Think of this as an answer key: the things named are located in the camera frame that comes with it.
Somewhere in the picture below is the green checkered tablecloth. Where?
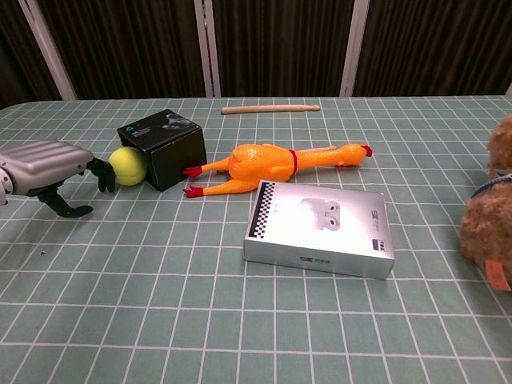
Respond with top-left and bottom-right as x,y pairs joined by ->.
0,94 -> 512,384

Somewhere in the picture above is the brown teddy bear striped shirt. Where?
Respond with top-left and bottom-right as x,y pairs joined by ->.
458,114 -> 512,292

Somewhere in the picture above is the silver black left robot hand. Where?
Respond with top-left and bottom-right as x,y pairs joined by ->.
0,139 -> 117,219

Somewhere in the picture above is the black cardboard box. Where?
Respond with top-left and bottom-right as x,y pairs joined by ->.
116,109 -> 208,193

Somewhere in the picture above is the white flat product box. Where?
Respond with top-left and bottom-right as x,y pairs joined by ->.
242,179 -> 396,281

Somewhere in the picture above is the orange rubber chicken toy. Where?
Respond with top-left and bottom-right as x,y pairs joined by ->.
182,143 -> 374,199

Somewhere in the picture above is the yellow tennis ball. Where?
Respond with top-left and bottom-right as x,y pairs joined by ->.
108,146 -> 148,187

